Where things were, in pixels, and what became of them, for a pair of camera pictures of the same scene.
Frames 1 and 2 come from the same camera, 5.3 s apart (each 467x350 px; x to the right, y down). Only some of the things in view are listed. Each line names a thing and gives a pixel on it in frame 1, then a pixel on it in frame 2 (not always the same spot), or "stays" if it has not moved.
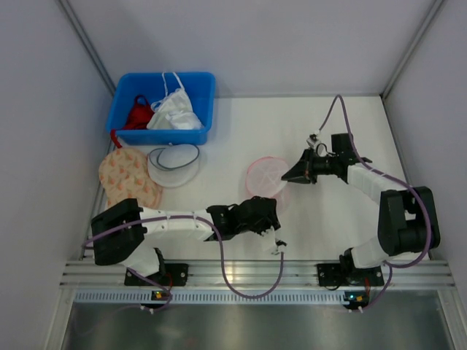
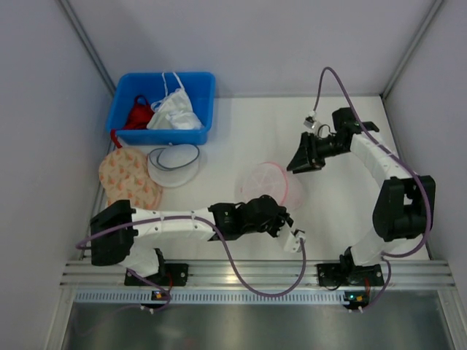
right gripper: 309,166 to 311,152
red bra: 137,118 stays
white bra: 174,111 stays
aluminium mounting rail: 94,273 stays
